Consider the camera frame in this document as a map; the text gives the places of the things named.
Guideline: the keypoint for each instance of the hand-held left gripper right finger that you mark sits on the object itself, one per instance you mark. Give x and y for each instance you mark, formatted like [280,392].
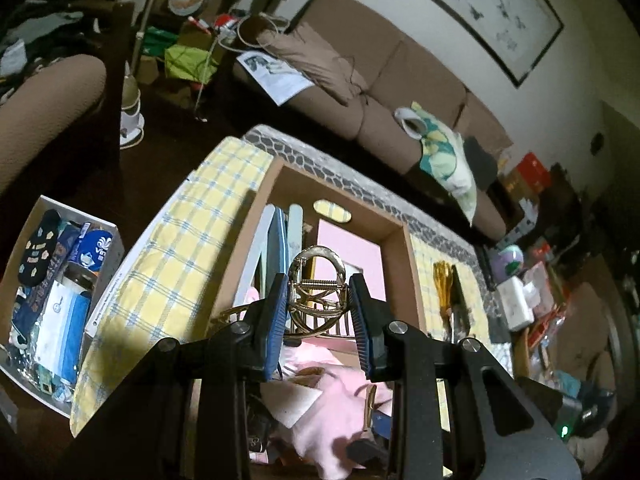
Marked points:
[359,325]

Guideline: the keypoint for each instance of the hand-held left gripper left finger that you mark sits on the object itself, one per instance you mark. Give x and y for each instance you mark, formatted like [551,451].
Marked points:
[279,325]

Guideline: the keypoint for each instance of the gold hair claw clip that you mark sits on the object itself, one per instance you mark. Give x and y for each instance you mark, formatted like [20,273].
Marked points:
[314,284]

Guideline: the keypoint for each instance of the large cardboard box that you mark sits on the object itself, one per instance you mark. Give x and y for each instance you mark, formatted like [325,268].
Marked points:
[395,260]

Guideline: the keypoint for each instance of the white card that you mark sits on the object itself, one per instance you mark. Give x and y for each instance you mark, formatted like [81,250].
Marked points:
[295,402]

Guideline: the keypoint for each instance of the grey nail file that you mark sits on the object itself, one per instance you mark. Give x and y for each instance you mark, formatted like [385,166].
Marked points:
[275,245]

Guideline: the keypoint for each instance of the pink box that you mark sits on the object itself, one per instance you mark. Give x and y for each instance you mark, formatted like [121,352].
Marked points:
[345,245]

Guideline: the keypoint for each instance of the pink cloth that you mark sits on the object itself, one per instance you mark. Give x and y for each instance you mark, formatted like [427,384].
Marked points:
[330,410]

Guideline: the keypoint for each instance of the amber hair clip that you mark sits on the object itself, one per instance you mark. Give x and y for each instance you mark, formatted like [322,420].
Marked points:
[442,285]

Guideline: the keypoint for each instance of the pale green nail file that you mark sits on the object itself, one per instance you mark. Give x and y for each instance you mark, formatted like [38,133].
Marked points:
[295,230]

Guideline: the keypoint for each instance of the white rectangular box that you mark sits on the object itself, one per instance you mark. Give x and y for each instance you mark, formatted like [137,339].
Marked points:
[515,302]

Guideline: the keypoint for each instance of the yellow plaid tablecloth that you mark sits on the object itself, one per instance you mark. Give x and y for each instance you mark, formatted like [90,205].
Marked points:
[165,270]

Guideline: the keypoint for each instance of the purple container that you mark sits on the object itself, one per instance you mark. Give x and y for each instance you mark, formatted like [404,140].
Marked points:
[507,260]

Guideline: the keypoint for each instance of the white storage box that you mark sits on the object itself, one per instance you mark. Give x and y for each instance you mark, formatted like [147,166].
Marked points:
[102,305]

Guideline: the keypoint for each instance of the floral pillow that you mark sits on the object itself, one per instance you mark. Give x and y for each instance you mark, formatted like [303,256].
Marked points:
[445,155]

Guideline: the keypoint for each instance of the black cushion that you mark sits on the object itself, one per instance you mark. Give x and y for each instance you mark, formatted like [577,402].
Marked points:
[477,162]

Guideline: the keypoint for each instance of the white blue packet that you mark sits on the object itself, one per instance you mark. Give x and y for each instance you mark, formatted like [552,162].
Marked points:
[55,325]

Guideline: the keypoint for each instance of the red box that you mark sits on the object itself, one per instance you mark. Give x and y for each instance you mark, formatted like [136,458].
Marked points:
[532,172]

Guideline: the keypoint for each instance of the printed paper sheet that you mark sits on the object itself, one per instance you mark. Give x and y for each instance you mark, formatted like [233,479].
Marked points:
[277,77]

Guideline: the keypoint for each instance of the black patterned sock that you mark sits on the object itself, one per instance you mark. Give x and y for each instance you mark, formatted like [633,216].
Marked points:
[40,245]

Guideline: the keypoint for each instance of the white floor appliance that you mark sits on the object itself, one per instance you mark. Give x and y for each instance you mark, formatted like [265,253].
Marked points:
[131,120]

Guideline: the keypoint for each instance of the brown sofa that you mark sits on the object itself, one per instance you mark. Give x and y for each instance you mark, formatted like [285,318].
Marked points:
[415,75]

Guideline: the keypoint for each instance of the brown pillow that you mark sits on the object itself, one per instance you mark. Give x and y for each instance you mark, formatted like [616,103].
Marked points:
[315,55]

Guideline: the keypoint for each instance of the green bag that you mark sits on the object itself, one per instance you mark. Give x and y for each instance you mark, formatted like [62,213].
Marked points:
[187,57]

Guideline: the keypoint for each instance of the brown armchair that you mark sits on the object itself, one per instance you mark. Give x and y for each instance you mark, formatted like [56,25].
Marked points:
[45,105]

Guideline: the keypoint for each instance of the framed wall picture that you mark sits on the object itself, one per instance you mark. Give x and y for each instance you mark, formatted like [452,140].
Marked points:
[475,5]

